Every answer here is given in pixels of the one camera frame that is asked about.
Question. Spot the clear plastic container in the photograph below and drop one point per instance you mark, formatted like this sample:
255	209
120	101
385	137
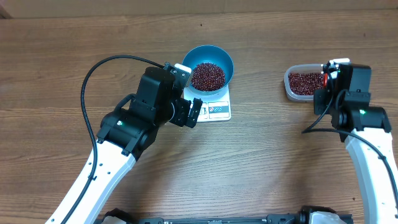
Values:
304	68

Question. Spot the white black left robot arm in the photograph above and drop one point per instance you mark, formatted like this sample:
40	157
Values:
124	135

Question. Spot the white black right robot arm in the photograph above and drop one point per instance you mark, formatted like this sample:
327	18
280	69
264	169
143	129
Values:
365	131

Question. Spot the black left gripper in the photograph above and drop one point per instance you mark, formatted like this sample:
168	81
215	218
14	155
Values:
183	108

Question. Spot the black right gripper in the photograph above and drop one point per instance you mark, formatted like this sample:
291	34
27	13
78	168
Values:
320	100

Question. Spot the blue bowl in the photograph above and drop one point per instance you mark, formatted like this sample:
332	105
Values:
211	54

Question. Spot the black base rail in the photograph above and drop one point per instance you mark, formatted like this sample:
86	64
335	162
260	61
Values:
307	214

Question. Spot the red beans in bowl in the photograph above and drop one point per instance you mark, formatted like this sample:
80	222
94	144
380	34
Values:
208	77

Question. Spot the red measuring scoop blue handle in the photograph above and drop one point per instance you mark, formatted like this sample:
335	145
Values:
325	80

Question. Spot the white kitchen scale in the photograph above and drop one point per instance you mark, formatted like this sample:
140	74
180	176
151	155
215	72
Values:
216	105

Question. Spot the red beans in container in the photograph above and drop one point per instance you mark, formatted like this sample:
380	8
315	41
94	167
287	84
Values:
305	83

